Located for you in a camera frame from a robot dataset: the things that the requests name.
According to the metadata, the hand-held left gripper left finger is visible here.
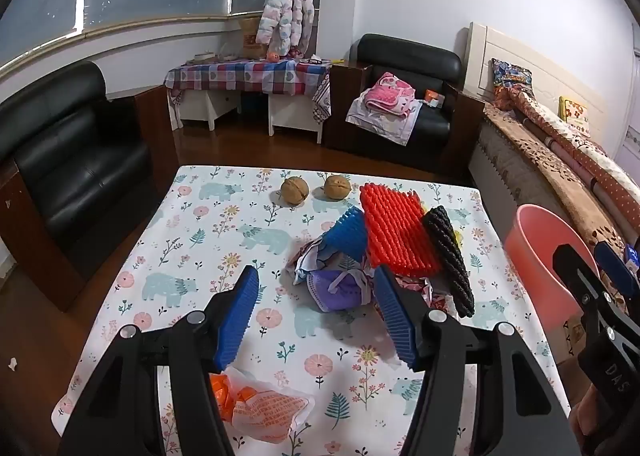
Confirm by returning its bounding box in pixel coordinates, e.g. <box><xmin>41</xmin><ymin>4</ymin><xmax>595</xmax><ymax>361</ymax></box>
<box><xmin>57</xmin><ymin>265</ymin><xmax>261</xmax><ymax>456</ymax></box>

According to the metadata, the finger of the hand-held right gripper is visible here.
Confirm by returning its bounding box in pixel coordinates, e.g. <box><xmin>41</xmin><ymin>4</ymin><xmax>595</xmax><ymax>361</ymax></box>
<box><xmin>552</xmin><ymin>243</ymin><xmax>640</xmax><ymax>342</ymax></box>
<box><xmin>594</xmin><ymin>242</ymin><xmax>640</xmax><ymax>318</ymax></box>

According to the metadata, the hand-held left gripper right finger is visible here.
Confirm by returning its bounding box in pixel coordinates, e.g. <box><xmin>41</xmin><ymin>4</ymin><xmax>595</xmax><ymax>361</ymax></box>
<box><xmin>372</xmin><ymin>265</ymin><xmax>583</xmax><ymax>456</ymax></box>

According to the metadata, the pink plastic bucket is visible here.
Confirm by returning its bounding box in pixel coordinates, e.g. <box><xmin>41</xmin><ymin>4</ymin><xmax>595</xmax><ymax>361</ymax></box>
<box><xmin>504</xmin><ymin>203</ymin><xmax>601</xmax><ymax>332</ymax></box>

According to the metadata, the black foam fruit net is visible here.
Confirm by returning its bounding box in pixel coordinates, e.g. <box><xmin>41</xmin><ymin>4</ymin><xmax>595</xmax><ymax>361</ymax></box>
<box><xmin>422</xmin><ymin>205</ymin><xmax>476</xmax><ymax>319</ymax></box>

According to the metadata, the red foam fruit net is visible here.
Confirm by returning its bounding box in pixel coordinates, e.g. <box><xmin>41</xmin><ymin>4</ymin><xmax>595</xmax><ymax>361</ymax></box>
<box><xmin>359</xmin><ymin>182</ymin><xmax>443</xmax><ymax>277</ymax></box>

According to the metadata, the blue foam fruit net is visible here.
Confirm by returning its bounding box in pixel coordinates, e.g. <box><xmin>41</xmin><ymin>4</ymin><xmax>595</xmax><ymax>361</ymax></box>
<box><xmin>320</xmin><ymin>206</ymin><xmax>368</xmax><ymax>259</ymax></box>

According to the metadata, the person's right hand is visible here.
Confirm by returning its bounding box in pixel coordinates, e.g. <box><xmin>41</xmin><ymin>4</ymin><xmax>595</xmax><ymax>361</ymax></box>
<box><xmin>567</xmin><ymin>383</ymin><xmax>601</xmax><ymax>456</ymax></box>

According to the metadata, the orange white plastic wrapper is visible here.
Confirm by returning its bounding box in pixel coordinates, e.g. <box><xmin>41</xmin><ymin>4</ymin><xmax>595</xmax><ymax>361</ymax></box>
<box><xmin>209</xmin><ymin>371</ymin><xmax>316</xmax><ymax>444</ymax></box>

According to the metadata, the bed with floral blankets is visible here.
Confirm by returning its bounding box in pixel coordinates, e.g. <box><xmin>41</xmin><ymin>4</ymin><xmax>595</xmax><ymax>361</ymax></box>
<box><xmin>482</xmin><ymin>104</ymin><xmax>631</xmax><ymax>287</ymax></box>

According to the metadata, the lilac wardrobe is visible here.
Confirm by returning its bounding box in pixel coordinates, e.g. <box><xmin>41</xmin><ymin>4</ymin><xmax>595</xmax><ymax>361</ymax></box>
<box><xmin>615</xmin><ymin>126</ymin><xmax>640</xmax><ymax>172</ymax></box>

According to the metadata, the orange dotted patchwork quilt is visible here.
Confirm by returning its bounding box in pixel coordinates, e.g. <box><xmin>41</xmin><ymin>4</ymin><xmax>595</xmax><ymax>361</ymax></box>
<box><xmin>510</xmin><ymin>86</ymin><xmax>640</xmax><ymax>237</ymax></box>

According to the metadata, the brown walnut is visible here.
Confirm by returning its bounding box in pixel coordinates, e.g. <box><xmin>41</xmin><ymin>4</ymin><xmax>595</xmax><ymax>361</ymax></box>
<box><xmin>323</xmin><ymin>175</ymin><xmax>350</xmax><ymax>199</ymax></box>
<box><xmin>279</xmin><ymin>176</ymin><xmax>307</xmax><ymax>207</ymax></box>

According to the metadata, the beige quilted mattress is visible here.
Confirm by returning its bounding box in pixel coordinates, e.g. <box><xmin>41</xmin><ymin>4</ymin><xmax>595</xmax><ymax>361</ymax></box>
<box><xmin>467</xmin><ymin>126</ymin><xmax>556</xmax><ymax>222</ymax></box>

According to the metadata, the yellow floral pillow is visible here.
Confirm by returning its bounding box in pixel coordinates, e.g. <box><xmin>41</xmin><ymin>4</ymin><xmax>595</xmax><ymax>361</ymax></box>
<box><xmin>559</xmin><ymin>96</ymin><xmax>591</xmax><ymax>137</ymax></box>

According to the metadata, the white floral cloth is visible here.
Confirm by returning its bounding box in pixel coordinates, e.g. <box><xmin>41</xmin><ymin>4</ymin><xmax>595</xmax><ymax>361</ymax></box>
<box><xmin>346</xmin><ymin>96</ymin><xmax>426</xmax><ymax>146</ymax></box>

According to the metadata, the white desk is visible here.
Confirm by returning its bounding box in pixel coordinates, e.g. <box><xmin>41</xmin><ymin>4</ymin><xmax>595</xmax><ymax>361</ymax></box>
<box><xmin>177</xmin><ymin>89</ymin><xmax>326</xmax><ymax>143</ymax></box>

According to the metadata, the colourful cartoon pillow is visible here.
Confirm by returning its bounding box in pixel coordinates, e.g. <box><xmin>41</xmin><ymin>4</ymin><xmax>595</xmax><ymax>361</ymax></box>
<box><xmin>491</xmin><ymin>58</ymin><xmax>536</xmax><ymax>110</ymax></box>

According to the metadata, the white bed headboard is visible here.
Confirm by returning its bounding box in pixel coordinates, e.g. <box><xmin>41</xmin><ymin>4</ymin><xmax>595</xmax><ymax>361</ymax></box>
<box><xmin>462</xmin><ymin>21</ymin><xmax>623</xmax><ymax>137</ymax></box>

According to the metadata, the pink folded blanket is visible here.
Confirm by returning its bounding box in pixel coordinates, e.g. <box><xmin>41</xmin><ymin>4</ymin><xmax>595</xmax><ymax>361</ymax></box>
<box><xmin>362</xmin><ymin>72</ymin><xmax>416</xmax><ymax>116</ymax></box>

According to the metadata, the black leather sofa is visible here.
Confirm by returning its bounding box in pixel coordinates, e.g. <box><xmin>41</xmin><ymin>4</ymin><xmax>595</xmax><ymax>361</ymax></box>
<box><xmin>0</xmin><ymin>60</ymin><xmax>178</xmax><ymax>317</ymax></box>

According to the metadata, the plaid tablecloth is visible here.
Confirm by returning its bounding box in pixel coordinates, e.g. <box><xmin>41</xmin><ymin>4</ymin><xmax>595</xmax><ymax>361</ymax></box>
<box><xmin>165</xmin><ymin>59</ymin><xmax>333</xmax><ymax>124</ymax></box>

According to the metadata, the black leather armchair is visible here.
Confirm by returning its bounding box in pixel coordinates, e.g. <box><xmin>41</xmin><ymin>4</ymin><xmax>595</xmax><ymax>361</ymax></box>
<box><xmin>322</xmin><ymin>34</ymin><xmax>486</xmax><ymax>172</ymax></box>

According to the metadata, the brown paper bag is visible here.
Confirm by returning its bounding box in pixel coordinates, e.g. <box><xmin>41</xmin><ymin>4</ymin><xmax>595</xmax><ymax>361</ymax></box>
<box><xmin>239</xmin><ymin>16</ymin><xmax>266</xmax><ymax>60</ymax></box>

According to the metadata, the pink padded jacket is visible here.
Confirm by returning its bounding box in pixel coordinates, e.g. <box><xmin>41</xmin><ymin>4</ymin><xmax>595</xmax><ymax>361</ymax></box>
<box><xmin>256</xmin><ymin>0</ymin><xmax>316</xmax><ymax>57</ymax></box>

